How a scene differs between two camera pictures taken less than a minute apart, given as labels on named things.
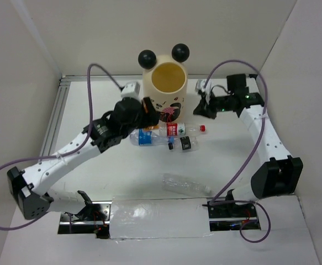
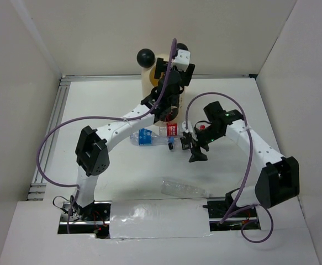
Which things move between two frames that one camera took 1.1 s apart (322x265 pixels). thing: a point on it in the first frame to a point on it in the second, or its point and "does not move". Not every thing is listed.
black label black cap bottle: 185,144 does not move
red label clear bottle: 179,129 does not move
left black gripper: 152,115 to 185,76
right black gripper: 205,109 to 197,155
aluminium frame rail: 57,112 does not move
